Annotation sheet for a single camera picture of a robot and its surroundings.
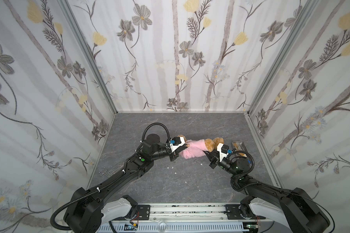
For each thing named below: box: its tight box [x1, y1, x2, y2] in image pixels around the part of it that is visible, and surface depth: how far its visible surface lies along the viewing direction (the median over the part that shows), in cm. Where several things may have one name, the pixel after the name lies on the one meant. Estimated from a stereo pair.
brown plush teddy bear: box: [177, 134, 225, 153], surface depth 70 cm
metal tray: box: [231, 140, 249, 158], surface depth 103 cm
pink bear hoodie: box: [179, 139, 209, 160], surface depth 72 cm
